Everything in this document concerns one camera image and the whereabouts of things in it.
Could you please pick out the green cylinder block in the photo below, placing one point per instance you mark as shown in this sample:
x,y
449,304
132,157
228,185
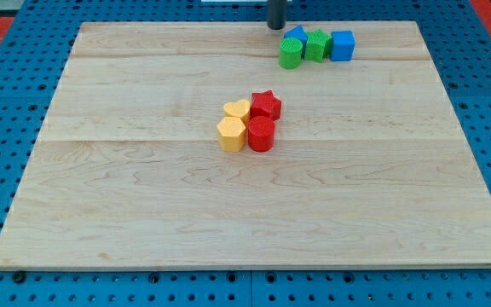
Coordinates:
x,y
290,53

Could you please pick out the yellow hexagon block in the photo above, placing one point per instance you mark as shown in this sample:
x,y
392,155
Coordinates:
x,y
231,134

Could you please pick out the red cylinder block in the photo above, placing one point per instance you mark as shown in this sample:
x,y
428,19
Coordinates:
x,y
261,131

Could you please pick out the yellow heart block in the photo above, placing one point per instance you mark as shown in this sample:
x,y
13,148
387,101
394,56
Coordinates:
x,y
239,109

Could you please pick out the red star block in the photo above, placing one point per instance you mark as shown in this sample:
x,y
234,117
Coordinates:
x,y
265,104

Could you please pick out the wooden board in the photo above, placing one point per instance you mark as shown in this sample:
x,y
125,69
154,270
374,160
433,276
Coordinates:
x,y
370,168

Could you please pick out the green star block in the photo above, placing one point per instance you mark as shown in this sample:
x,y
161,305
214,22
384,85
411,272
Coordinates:
x,y
318,45

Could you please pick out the blue triangle block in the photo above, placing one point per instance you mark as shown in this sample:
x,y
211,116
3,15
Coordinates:
x,y
299,33

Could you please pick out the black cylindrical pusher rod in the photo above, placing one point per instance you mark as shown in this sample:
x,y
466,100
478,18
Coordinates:
x,y
276,14

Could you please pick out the blue cube block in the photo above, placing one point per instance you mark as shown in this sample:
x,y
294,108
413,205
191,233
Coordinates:
x,y
343,45

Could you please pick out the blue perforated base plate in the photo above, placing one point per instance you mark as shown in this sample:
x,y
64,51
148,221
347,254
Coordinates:
x,y
33,52

